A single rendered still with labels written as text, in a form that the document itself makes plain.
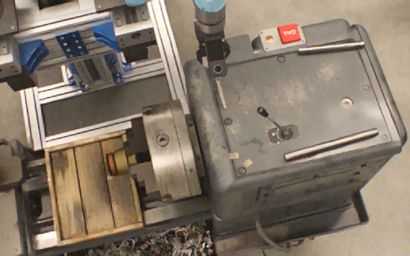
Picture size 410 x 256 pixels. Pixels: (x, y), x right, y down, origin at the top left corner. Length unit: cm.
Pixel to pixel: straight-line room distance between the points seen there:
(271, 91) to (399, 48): 176
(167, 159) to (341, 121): 52
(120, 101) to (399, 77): 155
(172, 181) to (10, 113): 172
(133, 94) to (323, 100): 139
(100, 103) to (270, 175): 146
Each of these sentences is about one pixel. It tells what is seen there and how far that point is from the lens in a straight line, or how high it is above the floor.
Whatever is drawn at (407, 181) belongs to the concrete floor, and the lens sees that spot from 297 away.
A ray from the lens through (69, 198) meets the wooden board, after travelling 195.
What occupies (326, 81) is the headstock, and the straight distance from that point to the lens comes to 164.
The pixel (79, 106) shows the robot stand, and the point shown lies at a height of 21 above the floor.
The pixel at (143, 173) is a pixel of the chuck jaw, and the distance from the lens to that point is 168.
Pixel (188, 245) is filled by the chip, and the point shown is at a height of 56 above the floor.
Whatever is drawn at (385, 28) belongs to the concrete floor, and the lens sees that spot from 332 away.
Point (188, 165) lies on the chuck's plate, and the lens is 158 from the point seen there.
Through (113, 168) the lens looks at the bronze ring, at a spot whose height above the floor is 111.
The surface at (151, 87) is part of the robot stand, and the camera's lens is 279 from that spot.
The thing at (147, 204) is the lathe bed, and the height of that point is 84.
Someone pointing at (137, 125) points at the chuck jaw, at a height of 119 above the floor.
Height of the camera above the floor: 270
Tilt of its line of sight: 69 degrees down
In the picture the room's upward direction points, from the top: 5 degrees counter-clockwise
